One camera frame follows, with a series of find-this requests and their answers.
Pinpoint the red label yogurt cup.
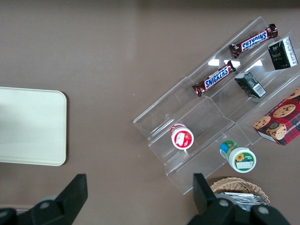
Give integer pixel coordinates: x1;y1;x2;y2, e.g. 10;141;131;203
170;122;195;150

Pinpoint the snickers chocolate bar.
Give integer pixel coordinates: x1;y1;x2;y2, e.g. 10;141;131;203
229;23;279;60
192;60;237;98

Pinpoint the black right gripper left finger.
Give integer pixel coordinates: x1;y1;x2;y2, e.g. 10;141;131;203
16;173;89;225

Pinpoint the light wicker basket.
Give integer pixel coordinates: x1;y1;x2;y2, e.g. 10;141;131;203
209;176;271;207

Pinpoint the cream plastic tray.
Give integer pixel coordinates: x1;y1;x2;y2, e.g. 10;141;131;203
0;86;68;167

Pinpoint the aluminium foil tray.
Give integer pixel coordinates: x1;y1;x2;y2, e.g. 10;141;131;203
216;191;268;207

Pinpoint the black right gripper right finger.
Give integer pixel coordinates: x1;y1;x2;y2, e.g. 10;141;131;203
187;172;291;225

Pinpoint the small dark green box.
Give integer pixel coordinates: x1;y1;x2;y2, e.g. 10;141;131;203
267;37;299;71
234;71;267;99

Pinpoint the clear acrylic stepped display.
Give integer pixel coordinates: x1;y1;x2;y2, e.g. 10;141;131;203
132;16;300;196

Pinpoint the red tartan cookie box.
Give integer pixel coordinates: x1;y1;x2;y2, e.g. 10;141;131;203
253;86;300;147

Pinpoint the green label yogurt cup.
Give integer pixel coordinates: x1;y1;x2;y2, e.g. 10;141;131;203
219;140;257;174

